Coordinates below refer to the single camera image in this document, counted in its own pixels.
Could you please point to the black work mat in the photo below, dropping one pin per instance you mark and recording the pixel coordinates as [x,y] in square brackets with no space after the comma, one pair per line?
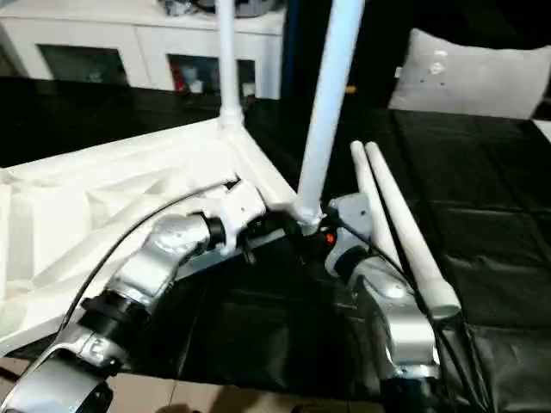
[473,193]

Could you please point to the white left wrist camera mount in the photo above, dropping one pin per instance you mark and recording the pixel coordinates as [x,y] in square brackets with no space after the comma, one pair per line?
[241,211]

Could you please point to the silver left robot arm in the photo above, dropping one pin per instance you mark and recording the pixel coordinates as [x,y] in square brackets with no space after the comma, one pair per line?
[150,266]

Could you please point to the red box in cabinet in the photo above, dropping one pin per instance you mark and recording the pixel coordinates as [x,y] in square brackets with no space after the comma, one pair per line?
[176,76]

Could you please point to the white plastic table top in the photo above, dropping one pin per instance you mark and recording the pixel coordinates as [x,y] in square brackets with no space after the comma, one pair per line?
[64,206]

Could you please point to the round grey appliance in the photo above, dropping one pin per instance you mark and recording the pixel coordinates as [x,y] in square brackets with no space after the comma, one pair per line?
[254,6]

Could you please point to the white cabinet with glass doors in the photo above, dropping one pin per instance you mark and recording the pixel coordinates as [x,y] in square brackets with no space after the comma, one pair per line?
[129,43]

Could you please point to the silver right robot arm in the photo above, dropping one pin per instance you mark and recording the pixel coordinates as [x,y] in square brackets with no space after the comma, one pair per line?
[400,318]

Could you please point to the small white cup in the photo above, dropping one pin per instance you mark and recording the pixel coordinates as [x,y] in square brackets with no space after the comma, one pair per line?
[196,86]
[247,88]

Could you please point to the grey cushion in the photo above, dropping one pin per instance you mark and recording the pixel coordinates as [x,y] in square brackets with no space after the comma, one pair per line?
[473,77]

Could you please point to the tall black cabinet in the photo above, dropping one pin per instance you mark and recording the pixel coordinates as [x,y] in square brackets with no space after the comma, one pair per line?
[379,51]

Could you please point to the white plastic table leg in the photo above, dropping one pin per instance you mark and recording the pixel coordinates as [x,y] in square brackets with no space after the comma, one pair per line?
[228,64]
[327,107]
[370,193]
[404,215]

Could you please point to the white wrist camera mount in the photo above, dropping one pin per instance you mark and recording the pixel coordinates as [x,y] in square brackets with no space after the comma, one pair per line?
[353,215]
[241,211]

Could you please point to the black clutter pile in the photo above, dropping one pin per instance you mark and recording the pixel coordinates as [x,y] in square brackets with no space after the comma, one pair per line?
[181,5]

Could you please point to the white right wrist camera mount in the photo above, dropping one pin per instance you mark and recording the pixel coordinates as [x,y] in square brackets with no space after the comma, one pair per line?
[353,215]

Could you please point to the white flat board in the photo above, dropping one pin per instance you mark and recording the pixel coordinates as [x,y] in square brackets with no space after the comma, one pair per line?
[543,129]

